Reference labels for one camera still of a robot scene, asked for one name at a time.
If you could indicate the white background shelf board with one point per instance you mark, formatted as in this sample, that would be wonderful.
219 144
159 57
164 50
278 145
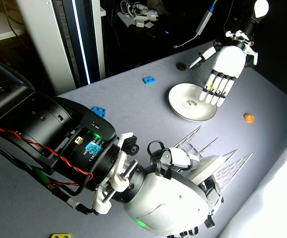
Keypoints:
2 27

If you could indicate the dark brown round disc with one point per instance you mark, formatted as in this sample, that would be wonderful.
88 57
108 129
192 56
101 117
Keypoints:
181 66

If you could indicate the white cabinet with light strip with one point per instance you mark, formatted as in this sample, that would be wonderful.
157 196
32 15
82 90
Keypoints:
41 37

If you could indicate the white round plate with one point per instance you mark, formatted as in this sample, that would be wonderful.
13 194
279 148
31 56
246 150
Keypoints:
190 104
205 168

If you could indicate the yellow block with holes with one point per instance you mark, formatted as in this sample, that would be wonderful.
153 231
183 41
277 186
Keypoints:
60 236

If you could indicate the spare white robot hand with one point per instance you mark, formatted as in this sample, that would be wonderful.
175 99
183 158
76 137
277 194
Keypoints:
138 13

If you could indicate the orange-brown swirl toy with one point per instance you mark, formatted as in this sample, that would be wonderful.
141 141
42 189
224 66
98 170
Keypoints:
249 118

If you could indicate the blue two-hole block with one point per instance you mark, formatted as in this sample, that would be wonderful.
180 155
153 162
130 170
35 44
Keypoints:
149 80

